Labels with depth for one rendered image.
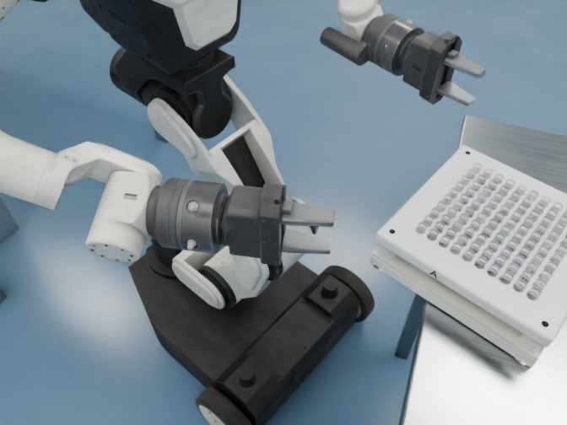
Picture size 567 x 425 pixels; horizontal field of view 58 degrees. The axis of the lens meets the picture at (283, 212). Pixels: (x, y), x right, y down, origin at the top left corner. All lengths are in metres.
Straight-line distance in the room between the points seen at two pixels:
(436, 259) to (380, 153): 1.62
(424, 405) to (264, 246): 0.27
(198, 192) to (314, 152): 1.67
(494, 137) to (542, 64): 2.12
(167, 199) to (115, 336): 1.20
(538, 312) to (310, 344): 0.88
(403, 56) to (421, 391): 0.54
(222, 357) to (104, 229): 0.91
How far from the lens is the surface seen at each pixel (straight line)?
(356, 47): 0.95
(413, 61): 0.92
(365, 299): 1.60
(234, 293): 1.42
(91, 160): 0.65
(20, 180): 0.64
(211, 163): 1.01
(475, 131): 1.02
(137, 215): 0.63
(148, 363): 1.70
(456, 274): 0.69
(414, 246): 0.70
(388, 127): 2.43
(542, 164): 1.00
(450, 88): 0.93
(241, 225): 0.60
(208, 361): 1.48
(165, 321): 1.56
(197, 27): 0.91
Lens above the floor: 1.49
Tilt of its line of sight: 48 degrees down
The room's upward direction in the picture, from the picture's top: straight up
